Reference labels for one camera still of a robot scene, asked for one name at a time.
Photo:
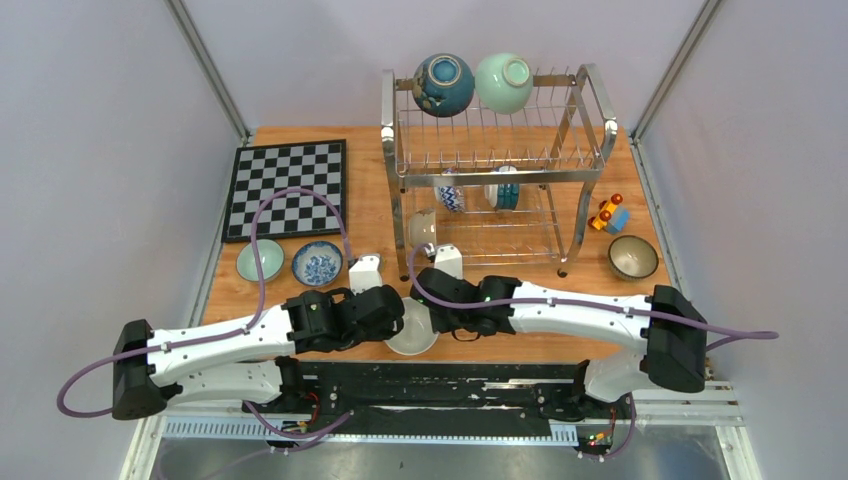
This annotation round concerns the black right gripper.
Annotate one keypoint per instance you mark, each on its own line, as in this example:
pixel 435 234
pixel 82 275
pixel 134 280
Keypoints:
pixel 441 325

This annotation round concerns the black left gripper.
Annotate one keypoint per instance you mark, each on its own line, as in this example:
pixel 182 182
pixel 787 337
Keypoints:
pixel 383 334

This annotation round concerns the cream bowl green leaf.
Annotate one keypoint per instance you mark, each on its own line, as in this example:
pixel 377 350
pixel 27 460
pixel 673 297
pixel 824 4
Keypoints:
pixel 417 334

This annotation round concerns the white blue floral bowl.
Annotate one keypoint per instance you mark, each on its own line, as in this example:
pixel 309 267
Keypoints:
pixel 317 264

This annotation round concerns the pale green striped bowl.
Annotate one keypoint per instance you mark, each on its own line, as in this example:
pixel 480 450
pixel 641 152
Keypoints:
pixel 271 256

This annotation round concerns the dark patterned rim bowl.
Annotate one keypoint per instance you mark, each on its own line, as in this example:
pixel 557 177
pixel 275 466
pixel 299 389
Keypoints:
pixel 632 258

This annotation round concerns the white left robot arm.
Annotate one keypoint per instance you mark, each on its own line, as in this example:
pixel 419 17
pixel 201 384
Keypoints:
pixel 157 368

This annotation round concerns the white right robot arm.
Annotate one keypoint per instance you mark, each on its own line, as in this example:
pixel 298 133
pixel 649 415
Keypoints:
pixel 662 336

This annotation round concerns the steel two-tier dish rack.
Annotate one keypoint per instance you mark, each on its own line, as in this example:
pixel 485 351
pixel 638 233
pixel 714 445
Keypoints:
pixel 555 148

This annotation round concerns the plain cream bowl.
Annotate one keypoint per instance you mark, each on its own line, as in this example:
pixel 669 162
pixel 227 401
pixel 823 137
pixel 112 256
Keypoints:
pixel 422 227

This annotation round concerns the teal white striped bowl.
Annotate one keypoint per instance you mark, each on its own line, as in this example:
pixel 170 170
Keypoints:
pixel 503 196

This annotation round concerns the orange blue toy car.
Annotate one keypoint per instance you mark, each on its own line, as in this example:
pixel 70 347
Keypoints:
pixel 612 217

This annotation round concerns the dark blue glazed bowl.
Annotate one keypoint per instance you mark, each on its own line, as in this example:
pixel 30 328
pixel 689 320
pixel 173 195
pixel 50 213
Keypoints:
pixel 443 85

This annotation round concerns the mint green glazed bowl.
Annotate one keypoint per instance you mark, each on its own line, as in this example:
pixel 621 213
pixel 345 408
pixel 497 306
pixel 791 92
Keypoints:
pixel 504 82

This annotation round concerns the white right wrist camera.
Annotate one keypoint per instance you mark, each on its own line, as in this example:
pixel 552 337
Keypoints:
pixel 448 259

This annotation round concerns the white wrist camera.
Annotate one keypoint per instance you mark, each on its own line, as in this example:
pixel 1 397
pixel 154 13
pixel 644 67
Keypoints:
pixel 365 273
pixel 448 259

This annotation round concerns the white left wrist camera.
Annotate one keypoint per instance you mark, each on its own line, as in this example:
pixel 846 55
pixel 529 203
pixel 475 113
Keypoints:
pixel 365 273

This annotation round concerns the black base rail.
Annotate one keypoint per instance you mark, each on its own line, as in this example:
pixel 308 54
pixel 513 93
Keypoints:
pixel 439 399

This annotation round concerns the aluminium right frame post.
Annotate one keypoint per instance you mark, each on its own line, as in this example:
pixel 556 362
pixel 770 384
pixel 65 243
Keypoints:
pixel 693 36

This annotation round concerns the aluminium frame post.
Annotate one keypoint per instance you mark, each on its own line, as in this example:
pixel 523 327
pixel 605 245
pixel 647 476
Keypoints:
pixel 693 36
pixel 192 36

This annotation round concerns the aluminium left frame post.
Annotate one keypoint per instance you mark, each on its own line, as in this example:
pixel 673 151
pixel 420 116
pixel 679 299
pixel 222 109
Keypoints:
pixel 192 36

